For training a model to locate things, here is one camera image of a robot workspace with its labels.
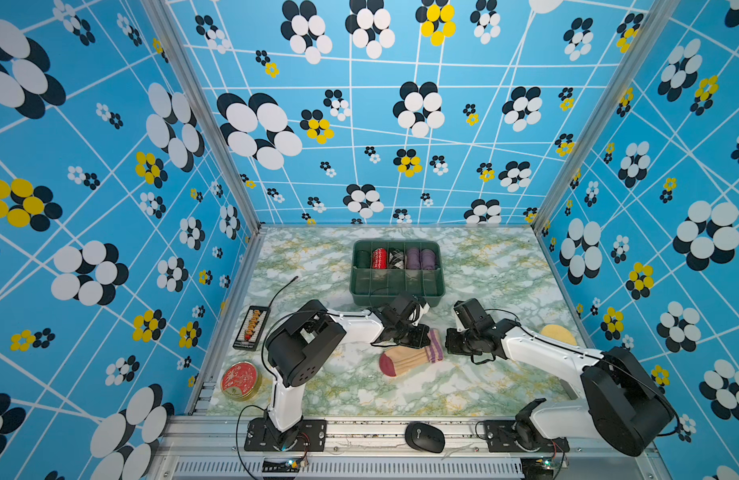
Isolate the green circuit board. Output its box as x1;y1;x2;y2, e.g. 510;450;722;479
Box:
261;459;302;474
521;458;565;480

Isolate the green plastic organizer tray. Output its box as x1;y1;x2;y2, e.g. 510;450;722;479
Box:
349;238;445;307

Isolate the black tray with skewers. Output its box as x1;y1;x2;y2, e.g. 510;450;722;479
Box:
232;276;298;351

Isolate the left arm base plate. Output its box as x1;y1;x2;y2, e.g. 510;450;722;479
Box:
243;417;327;452

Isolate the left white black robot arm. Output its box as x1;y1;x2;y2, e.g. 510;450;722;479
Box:
264;292;431;434

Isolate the left green circuit board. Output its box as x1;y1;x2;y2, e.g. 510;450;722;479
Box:
261;459;302;474

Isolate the black computer mouse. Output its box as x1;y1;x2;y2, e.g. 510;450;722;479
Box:
405;421;445;454

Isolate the dark green rolled sock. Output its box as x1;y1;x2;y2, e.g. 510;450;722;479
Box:
354;250;373;269

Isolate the red rolled sock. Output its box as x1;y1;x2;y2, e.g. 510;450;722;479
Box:
371;247;389;270

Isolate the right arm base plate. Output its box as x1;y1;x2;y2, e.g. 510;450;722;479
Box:
475;420;571;455

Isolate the aluminium front rail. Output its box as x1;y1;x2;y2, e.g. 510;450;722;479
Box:
147;415;671;479

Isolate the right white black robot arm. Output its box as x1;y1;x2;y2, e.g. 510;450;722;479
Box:
445;299;679;457

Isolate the yellow round sponge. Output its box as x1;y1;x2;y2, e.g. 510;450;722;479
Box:
541;324;577;346

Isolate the right green circuit board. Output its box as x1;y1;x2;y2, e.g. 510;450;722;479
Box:
521;458;565;480

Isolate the beige purple striped sock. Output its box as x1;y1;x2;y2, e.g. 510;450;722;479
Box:
379;329;443;377

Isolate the black white argyle rolled sock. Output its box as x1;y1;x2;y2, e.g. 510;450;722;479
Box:
387;247;405;270

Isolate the dark purple rolled sock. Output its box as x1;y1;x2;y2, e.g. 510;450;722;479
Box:
421;248;437;270

